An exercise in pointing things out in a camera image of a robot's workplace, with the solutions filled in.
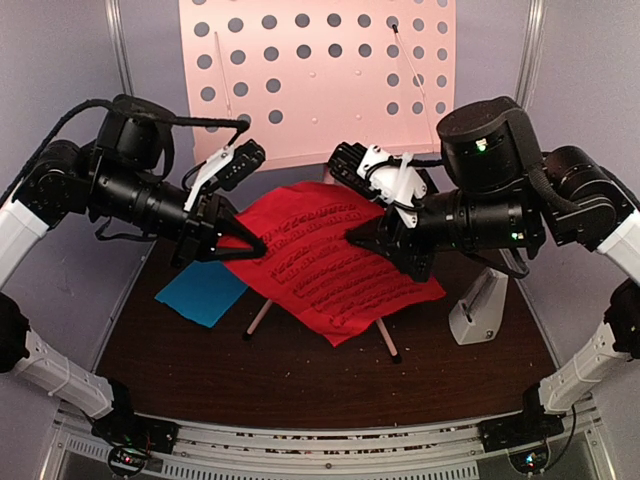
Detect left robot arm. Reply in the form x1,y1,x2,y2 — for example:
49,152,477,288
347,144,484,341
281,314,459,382
1,94,267,280

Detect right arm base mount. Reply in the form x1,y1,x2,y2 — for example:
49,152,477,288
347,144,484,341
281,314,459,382
478,412,564,475

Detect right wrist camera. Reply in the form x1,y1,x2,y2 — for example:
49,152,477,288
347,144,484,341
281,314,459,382
328,142,428,229

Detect aluminium front rail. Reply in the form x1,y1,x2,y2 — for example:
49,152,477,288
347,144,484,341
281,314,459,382
49,394,606,480

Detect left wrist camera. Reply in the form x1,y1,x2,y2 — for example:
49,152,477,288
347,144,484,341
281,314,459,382
183,140,266,212

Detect blue cloth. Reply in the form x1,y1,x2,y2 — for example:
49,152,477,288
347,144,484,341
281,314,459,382
155,262,247,328

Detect grey metronome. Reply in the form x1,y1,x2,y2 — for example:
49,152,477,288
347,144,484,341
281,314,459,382
448,268,509,346

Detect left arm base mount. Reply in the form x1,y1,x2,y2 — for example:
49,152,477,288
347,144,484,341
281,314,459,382
89,415,179,479

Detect red sheet music mat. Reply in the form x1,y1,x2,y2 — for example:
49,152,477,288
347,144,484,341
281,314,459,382
225,182,446,346

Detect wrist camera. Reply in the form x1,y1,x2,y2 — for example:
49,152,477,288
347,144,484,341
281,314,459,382
328,142,428,229
183,140,266,212

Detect pink music stand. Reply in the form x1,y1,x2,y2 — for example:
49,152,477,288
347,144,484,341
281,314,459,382
178,0,459,362

